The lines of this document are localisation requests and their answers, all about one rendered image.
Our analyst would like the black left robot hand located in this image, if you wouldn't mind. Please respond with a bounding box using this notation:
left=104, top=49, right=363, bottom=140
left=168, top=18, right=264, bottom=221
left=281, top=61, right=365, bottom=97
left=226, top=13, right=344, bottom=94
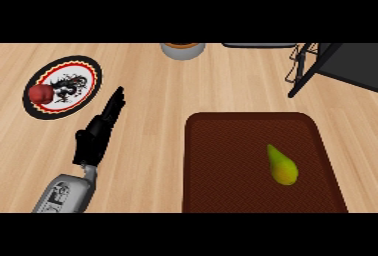
left=71, top=86, right=127, bottom=167

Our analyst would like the dark brown tray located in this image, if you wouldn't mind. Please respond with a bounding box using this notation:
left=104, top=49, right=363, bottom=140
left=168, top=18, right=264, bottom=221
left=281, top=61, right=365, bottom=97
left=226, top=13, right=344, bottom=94
left=182, top=111, right=350, bottom=214

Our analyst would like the yellow-green squash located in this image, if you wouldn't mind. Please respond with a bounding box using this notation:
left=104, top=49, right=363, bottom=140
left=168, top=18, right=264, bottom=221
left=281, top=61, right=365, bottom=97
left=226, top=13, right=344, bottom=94
left=266, top=143, right=300, bottom=186

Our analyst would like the black-rimmed patterned plate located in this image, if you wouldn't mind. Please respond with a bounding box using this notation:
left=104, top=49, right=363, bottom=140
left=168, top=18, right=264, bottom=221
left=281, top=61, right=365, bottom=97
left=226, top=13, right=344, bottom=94
left=21, top=55, right=104, bottom=121

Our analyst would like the red apple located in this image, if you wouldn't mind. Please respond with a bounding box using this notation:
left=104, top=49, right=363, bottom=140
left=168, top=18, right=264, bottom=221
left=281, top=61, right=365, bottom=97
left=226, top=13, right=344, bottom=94
left=27, top=83, right=56, bottom=104

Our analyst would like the dark grey flat object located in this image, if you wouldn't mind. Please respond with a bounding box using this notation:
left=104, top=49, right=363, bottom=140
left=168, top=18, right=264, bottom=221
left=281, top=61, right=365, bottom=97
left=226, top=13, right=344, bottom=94
left=220, top=42, right=300, bottom=49

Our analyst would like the black tiered wire shelf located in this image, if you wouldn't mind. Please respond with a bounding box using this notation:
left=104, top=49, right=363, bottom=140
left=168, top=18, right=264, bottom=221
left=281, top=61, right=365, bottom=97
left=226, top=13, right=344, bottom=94
left=284, top=42, right=378, bottom=99

